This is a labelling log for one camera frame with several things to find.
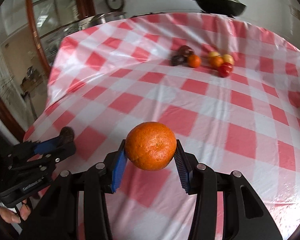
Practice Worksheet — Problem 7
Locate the red white checked tablecloth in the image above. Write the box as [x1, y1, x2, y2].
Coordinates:
[22, 12, 300, 240]

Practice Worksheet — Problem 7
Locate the wooden glass door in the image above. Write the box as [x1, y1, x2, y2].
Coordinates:
[0, 0, 98, 140]

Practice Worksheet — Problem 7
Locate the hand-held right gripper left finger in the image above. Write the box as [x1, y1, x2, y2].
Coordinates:
[20, 139, 129, 240]

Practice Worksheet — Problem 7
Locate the person's left hand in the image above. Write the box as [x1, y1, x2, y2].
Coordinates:
[0, 199, 32, 225]

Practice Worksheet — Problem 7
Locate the small orange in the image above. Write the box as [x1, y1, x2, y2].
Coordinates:
[187, 54, 202, 68]
[210, 56, 225, 68]

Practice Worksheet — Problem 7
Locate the steel pot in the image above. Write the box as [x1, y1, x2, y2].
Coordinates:
[77, 11, 128, 30]

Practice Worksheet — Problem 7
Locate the black wok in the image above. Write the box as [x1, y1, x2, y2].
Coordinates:
[159, 0, 247, 18]

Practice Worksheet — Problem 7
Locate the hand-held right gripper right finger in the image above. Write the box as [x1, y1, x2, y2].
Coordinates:
[174, 139, 283, 240]

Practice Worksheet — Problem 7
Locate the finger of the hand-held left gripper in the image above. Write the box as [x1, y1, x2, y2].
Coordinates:
[7, 142, 77, 178]
[14, 136, 63, 156]

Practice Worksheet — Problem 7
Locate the large orange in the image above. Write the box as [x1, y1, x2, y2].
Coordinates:
[125, 121, 177, 171]

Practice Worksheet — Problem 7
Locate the beige wall plate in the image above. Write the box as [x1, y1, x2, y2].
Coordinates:
[289, 5, 300, 24]

